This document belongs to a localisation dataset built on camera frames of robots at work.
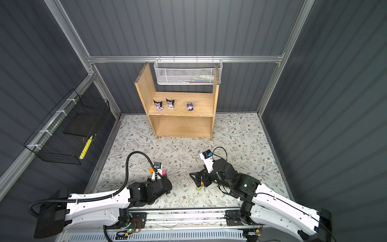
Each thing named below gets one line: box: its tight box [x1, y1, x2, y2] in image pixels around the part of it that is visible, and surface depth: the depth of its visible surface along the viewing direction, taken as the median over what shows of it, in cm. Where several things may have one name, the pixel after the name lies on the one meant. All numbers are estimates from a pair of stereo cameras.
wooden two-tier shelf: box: [134, 62, 220, 141], surface depth 90 cm
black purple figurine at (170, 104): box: [165, 98, 175, 110], surface depth 84 cm
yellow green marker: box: [79, 135, 94, 160], surface depth 70 cm
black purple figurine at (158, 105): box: [153, 99, 164, 112], surface depth 82 cm
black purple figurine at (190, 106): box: [184, 101, 195, 112], surface depth 82 cm
